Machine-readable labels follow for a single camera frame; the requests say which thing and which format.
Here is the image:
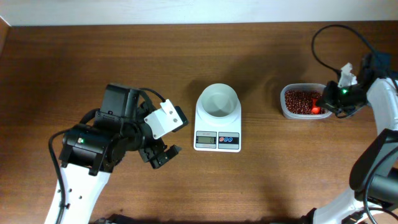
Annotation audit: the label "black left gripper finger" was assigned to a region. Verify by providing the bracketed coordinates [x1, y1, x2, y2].
[139, 146, 167, 162]
[150, 145, 182, 169]

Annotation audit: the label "orange measuring scoop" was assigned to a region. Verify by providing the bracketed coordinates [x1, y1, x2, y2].
[311, 98, 321, 114]

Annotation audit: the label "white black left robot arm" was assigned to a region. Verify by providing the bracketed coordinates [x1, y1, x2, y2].
[45, 83, 188, 223]

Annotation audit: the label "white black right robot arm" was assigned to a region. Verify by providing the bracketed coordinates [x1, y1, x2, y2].
[300, 52, 397, 224]

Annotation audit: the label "white digital kitchen scale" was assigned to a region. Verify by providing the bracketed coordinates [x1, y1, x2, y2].
[193, 101, 242, 152]

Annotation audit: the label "clear plastic food container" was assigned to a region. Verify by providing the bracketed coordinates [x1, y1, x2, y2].
[280, 83, 331, 120]

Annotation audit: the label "red adzuki beans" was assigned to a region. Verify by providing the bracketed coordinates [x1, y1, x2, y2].
[284, 90, 326, 115]

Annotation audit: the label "white plastic bowl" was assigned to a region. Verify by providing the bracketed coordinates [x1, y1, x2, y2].
[197, 83, 240, 118]

